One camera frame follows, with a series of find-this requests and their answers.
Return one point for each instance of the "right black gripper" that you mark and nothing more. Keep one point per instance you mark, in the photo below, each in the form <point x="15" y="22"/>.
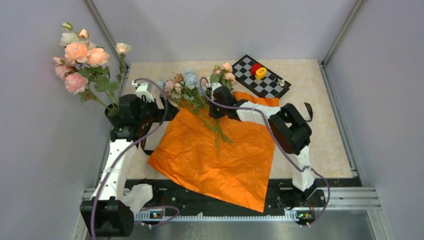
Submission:
<point x="212" y="113"/>

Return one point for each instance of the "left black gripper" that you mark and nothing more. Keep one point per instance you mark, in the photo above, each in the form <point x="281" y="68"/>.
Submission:
<point x="159" y="111"/>

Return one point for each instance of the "orange paper flower bouquet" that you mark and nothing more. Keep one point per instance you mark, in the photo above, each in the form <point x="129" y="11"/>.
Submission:
<point x="186" y="91"/>

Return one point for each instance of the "orange wrapping paper sheet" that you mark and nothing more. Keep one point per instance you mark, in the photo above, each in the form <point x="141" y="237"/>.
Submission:
<point x="239" y="175"/>

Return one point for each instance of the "peach flower stem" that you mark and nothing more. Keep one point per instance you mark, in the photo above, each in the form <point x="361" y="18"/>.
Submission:
<point x="89" y="63"/>

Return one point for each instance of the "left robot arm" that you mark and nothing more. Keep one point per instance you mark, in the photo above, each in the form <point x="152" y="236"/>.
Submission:
<point x="110" y="212"/>

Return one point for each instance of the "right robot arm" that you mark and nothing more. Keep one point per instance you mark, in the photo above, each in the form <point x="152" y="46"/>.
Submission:
<point x="289" y="130"/>

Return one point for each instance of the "black cylindrical vase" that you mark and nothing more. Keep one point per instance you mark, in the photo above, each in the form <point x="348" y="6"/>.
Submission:
<point x="112" y="114"/>

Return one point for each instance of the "red round toy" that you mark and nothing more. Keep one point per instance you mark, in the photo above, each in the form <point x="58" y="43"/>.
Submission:
<point x="254" y="68"/>

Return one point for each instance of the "black white chessboard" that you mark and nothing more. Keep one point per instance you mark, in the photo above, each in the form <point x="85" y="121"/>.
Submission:
<point x="263" y="88"/>

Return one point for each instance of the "pink and white flower stems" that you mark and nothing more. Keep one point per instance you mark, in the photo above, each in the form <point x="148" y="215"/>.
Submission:
<point x="71" y="66"/>

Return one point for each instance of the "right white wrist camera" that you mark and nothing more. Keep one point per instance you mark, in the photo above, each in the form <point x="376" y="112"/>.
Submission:
<point x="214" y="86"/>

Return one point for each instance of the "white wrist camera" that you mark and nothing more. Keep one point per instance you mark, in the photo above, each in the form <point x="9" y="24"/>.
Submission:
<point x="144" y="91"/>
<point x="214" y="86"/>

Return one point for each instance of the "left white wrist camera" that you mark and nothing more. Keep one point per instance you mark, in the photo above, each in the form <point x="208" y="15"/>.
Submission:
<point x="144" y="91"/>

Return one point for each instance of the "yellow ring toy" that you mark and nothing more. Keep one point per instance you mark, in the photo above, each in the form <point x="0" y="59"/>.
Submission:
<point x="261" y="73"/>

